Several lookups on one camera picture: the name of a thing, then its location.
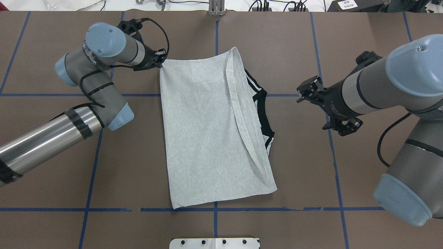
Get orange grey usb hub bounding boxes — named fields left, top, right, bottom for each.
left=248, top=0, right=272, bottom=12

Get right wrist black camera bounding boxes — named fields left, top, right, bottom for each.
left=355, top=51, right=383, bottom=68

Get white mounting plate bottom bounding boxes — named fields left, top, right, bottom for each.
left=169, top=238, right=261, bottom=249

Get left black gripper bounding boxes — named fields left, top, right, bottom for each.
left=133, top=44, right=167, bottom=71

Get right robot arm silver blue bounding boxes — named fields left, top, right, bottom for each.
left=297, top=34, right=443, bottom=227

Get clear plastic bag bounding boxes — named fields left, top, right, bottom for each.
left=41, top=0, right=106, bottom=11

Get white grey cartoon t-shirt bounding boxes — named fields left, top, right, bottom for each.
left=160, top=47, right=277, bottom=209

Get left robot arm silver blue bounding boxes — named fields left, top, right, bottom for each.
left=1, top=18, right=170, bottom=186

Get aluminium frame post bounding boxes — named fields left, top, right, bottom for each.
left=208, top=0, right=226, bottom=16

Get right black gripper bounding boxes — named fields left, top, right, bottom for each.
left=297, top=76, right=363, bottom=137

